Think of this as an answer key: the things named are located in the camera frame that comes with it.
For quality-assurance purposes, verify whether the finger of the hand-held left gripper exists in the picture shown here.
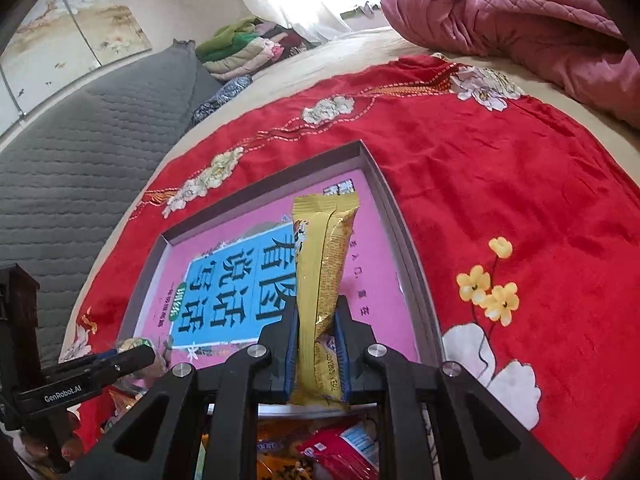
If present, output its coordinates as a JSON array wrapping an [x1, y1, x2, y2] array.
[[47, 350, 121, 368], [75, 344, 157, 386]]

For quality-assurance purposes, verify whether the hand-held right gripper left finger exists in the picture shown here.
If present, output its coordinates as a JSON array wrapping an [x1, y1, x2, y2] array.
[[65, 307, 301, 480]]

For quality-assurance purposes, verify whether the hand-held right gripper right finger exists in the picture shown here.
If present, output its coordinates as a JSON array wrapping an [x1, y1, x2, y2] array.
[[334, 296, 576, 480]]

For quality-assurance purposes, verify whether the round cake packet green label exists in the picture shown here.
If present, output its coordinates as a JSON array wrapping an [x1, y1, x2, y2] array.
[[116, 337, 156, 356]]

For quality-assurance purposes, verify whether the gold snack packet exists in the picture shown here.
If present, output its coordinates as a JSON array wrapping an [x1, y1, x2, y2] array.
[[289, 192, 361, 413]]

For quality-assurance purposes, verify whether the red snack packet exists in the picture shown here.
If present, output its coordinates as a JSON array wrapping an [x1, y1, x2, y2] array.
[[296, 422, 382, 480]]

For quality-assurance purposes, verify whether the grey cardboard box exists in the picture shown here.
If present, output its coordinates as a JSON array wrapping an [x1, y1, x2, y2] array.
[[117, 140, 446, 416]]

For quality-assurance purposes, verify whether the pink book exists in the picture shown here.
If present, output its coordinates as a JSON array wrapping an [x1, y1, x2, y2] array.
[[132, 169, 421, 371]]

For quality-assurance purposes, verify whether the grey quilted cushion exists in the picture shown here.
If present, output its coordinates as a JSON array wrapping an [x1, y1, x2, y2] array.
[[0, 39, 221, 366]]

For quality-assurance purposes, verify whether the red floral blanket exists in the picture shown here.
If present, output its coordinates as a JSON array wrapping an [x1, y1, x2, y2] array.
[[60, 55, 640, 480]]

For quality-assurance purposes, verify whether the dark patterned cloth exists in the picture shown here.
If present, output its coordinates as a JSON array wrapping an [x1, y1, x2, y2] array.
[[190, 75, 253, 128]]

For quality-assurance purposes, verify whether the beige bed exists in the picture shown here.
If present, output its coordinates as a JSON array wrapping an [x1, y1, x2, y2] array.
[[210, 25, 640, 161]]

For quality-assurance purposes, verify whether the stack of folded clothes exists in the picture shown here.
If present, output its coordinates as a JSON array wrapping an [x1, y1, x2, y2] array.
[[195, 16, 321, 83]]

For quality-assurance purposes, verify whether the white curtain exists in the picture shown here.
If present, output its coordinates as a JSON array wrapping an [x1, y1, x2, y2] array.
[[225, 0, 356, 43]]

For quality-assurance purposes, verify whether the pink quilt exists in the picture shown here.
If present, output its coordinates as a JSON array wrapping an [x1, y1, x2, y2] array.
[[380, 0, 640, 128]]

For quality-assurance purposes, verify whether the wall painting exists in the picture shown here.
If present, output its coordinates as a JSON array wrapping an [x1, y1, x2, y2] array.
[[0, 0, 153, 131]]

